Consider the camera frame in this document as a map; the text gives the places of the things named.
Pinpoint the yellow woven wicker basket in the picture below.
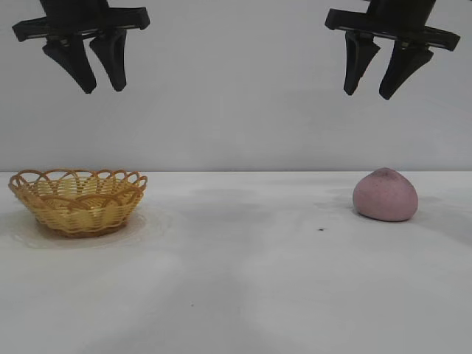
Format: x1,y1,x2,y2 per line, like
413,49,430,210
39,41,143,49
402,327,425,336
9,168,149,238

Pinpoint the pink peach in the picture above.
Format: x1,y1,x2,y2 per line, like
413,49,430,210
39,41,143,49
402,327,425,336
352,167,419,223

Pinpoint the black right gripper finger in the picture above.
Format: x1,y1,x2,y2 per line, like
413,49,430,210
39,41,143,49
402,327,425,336
378,40,435,101
343,31,381,97

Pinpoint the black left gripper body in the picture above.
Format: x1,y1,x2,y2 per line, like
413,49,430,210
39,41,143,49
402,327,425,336
11,0,151,41

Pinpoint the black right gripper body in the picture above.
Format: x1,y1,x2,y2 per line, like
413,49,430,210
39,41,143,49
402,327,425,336
324,0,462,51

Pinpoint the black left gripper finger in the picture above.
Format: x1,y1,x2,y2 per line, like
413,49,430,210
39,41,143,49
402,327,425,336
88,29,129,93
41,35,98,94

